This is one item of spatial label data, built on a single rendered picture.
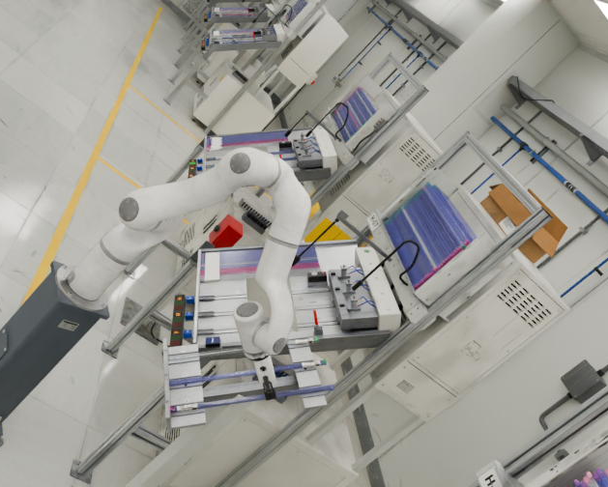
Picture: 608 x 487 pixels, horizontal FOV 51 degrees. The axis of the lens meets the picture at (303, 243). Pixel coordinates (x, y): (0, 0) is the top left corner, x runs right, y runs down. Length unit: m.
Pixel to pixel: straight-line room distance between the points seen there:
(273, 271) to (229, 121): 5.20
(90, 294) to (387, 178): 2.05
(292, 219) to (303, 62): 5.09
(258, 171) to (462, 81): 3.89
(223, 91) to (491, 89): 2.71
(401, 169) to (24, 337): 2.26
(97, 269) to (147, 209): 0.28
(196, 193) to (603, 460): 1.24
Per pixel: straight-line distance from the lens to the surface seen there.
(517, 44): 5.59
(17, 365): 2.31
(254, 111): 6.85
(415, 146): 3.66
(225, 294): 2.60
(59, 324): 2.18
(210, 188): 1.85
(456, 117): 5.58
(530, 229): 2.25
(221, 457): 2.70
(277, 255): 1.73
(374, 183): 3.68
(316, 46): 6.73
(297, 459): 2.74
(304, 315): 2.46
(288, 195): 1.73
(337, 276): 2.57
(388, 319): 2.36
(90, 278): 2.10
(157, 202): 1.91
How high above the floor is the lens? 1.89
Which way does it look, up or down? 17 degrees down
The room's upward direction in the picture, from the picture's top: 46 degrees clockwise
